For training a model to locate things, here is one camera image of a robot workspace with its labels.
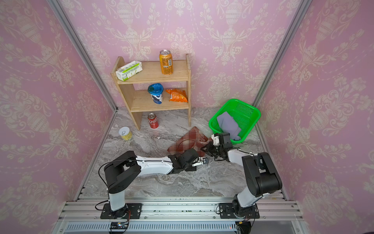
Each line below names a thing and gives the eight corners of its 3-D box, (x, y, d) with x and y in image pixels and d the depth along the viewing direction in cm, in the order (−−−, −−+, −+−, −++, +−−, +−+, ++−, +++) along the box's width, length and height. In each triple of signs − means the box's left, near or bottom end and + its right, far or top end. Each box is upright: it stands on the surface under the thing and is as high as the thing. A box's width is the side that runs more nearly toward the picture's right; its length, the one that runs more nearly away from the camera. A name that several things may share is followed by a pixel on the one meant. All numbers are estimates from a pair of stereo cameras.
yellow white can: (120, 140, 104) (116, 135, 99) (123, 131, 109) (120, 126, 104) (131, 140, 104) (128, 135, 99) (133, 131, 109) (131, 126, 104)
